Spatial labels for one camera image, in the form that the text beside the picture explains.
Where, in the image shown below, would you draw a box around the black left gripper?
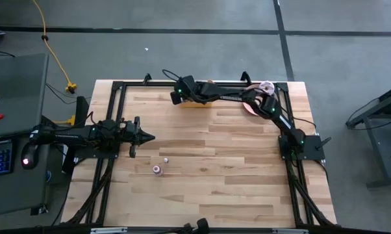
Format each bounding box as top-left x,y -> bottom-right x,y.
119,116 -> 156,159

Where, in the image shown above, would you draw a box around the pink round plate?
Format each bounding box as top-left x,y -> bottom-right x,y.
242,83 -> 279,117

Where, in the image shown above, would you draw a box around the black power box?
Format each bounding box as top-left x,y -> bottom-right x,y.
74,95 -> 90,128

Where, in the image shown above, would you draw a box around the yellow power plug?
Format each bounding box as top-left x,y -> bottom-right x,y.
52,115 -> 77,127

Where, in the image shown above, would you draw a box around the black handheld device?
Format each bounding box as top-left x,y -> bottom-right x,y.
181,217 -> 211,234

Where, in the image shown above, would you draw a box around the black computer mouse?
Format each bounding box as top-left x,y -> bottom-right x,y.
20,142 -> 40,170

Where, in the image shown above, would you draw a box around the black desk caster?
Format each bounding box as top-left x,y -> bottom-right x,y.
30,203 -> 50,216

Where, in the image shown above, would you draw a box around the grey desk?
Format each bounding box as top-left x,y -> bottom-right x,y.
0,53 -> 51,218

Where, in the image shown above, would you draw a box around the black metal cart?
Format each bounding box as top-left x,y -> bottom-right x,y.
345,81 -> 391,190

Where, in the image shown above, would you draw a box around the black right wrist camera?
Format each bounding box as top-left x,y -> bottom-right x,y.
170,90 -> 184,106

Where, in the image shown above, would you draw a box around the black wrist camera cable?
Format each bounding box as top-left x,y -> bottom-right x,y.
161,68 -> 184,83

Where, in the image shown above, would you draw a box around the black aluminium table frame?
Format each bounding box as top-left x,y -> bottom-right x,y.
60,71 -> 338,228

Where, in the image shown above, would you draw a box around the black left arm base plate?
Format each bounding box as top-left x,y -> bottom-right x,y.
72,142 -> 121,160

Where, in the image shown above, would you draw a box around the thin black power cables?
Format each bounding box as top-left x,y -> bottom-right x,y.
45,82 -> 93,105

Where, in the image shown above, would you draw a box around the silver metal bracket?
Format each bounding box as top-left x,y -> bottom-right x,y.
271,228 -> 309,234
90,227 -> 129,234

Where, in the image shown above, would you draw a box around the yellow extension cable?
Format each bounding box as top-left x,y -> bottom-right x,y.
31,0 -> 78,94

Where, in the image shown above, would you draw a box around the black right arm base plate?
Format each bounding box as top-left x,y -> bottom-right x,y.
278,134 -> 332,161

